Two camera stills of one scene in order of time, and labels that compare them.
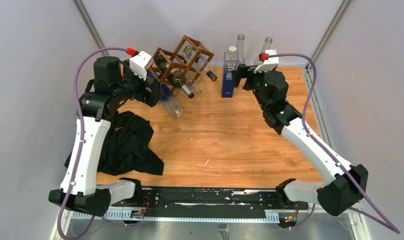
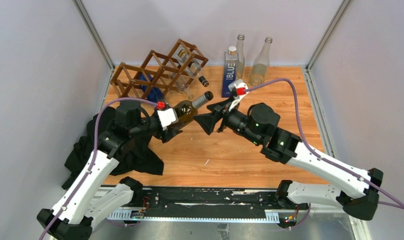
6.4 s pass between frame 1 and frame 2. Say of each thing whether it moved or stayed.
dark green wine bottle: moved
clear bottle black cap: moved
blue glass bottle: stayed
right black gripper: moved
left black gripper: moved
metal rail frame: stayed
